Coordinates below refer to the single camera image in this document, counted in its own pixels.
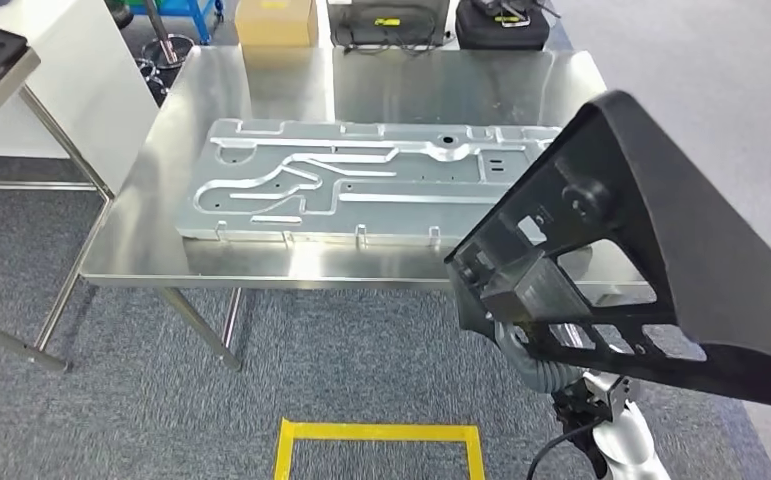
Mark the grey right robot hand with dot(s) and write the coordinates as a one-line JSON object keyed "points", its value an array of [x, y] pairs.
{"points": [[509, 344]]}

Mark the black plastic frame part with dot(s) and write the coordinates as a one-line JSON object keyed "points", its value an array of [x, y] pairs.
{"points": [[723, 298]]}

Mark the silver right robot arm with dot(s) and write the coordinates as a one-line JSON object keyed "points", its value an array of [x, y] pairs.
{"points": [[623, 450]]}

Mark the steel workbench table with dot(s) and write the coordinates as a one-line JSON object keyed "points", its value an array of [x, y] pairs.
{"points": [[425, 79]]}

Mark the stamped grey metal plate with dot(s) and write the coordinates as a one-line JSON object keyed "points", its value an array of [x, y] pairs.
{"points": [[358, 192]]}

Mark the black zip case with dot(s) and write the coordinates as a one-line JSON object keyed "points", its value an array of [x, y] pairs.
{"points": [[501, 36]]}

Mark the black bag yellow label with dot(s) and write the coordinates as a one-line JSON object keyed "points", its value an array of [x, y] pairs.
{"points": [[385, 20]]}

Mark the brown cardboard box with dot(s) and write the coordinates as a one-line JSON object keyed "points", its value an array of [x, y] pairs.
{"points": [[276, 23]]}

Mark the blue metal cart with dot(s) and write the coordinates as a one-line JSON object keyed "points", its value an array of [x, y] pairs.
{"points": [[180, 6]]}

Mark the white cabinet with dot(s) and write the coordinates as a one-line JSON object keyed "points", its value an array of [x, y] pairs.
{"points": [[80, 79]]}

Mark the steel table with crossbars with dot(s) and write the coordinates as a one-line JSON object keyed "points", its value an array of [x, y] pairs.
{"points": [[7, 81]]}

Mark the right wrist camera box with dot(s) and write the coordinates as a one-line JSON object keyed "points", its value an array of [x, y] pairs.
{"points": [[613, 394]]}

